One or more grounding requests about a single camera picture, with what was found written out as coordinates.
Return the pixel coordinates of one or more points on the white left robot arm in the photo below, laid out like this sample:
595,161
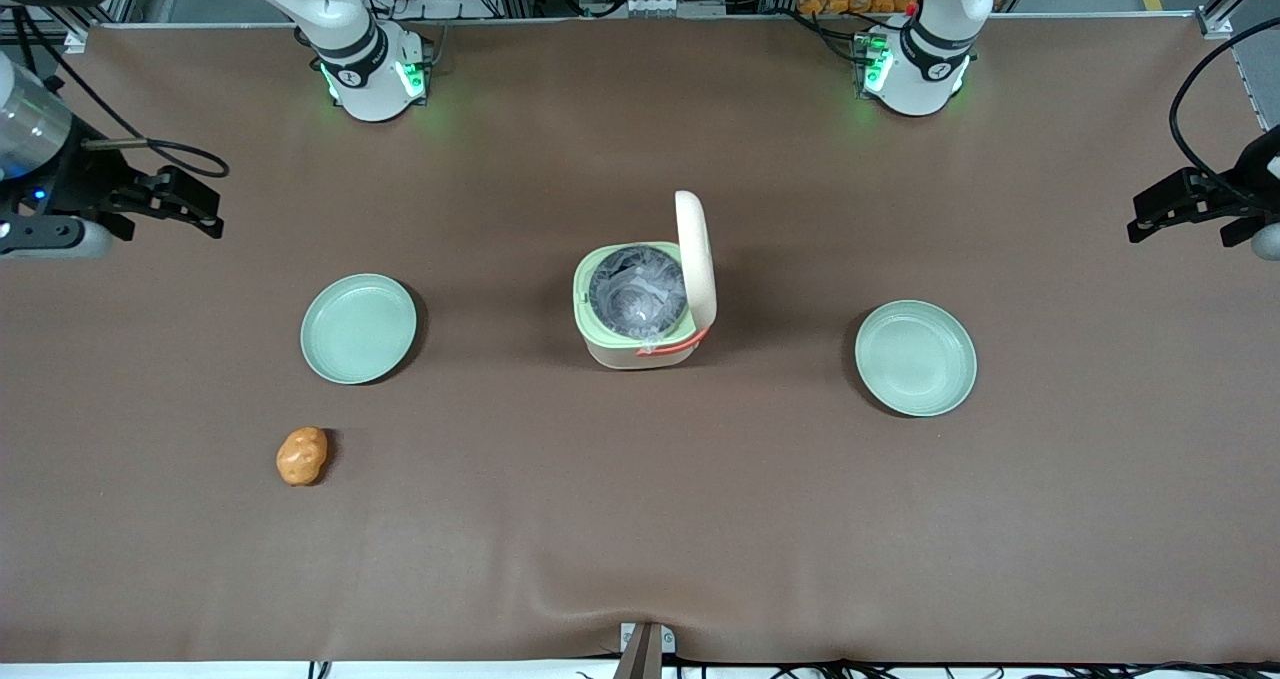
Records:
925,69

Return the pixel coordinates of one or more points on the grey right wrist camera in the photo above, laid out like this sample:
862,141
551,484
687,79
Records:
60,241

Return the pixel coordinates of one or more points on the cream green rice cooker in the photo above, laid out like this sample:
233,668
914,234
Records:
640,354

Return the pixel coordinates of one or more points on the grey inner cooker pot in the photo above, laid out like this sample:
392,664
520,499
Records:
635,294

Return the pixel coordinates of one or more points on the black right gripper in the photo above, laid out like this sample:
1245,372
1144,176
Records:
88,181

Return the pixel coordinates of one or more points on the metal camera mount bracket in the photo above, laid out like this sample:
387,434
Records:
645,654

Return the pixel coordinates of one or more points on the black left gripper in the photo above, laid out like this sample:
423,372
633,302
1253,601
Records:
1243,187

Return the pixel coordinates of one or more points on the brown table cover sheet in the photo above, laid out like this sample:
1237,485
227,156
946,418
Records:
640,509

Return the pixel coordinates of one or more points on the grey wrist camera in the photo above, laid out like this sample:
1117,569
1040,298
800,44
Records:
1268,242
60,241

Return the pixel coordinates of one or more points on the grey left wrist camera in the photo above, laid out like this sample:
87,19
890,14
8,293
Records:
1268,242

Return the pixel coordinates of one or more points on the pale green round plate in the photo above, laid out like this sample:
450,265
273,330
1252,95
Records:
358,329
915,359

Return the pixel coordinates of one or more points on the orange potato toy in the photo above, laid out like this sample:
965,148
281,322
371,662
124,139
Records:
302,456

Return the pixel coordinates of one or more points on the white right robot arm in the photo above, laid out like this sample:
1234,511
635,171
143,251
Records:
370,79

